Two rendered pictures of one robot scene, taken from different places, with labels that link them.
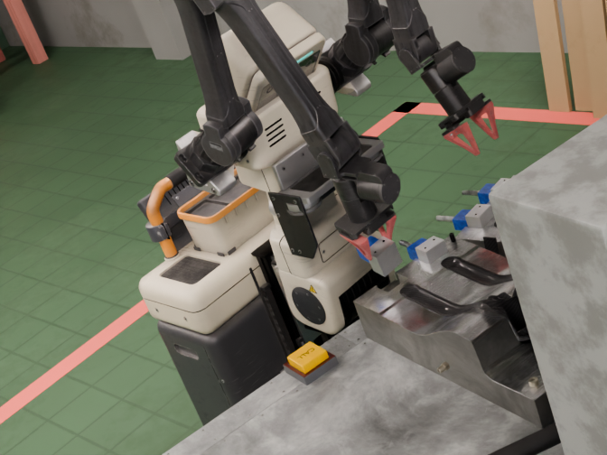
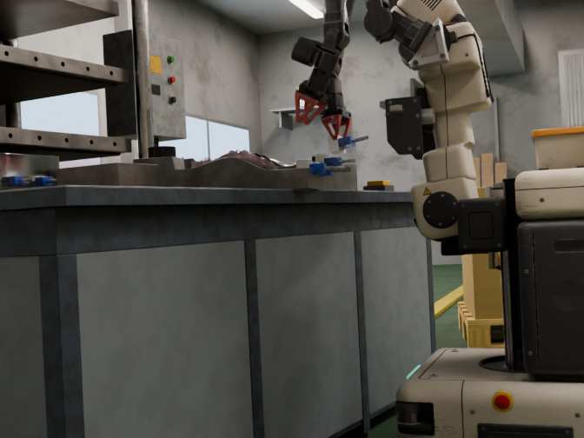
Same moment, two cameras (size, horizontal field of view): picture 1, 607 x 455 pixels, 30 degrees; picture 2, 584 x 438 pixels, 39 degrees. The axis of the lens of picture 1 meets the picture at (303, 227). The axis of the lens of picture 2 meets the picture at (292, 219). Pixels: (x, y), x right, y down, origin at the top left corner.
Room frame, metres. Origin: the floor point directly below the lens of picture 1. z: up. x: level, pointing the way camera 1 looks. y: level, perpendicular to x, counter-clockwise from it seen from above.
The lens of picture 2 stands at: (4.02, -1.78, 0.71)
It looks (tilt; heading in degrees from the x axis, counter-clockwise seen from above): 0 degrees down; 145
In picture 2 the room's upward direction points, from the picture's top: 3 degrees counter-clockwise
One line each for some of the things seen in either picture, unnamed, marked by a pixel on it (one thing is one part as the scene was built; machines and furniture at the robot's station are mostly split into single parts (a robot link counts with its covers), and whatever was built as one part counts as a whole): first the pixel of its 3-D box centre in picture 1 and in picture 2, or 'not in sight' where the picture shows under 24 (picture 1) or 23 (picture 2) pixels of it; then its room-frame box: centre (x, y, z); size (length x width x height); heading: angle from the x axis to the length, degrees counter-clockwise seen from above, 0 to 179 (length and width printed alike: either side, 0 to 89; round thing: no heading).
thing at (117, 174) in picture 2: not in sight; (109, 181); (2.11, -0.98, 0.83); 0.20 x 0.15 x 0.07; 25
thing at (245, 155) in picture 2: not in sight; (234, 160); (1.98, -0.54, 0.90); 0.26 x 0.18 x 0.08; 42
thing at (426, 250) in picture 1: (418, 249); (335, 162); (2.03, -0.20, 0.89); 0.13 x 0.05 x 0.05; 24
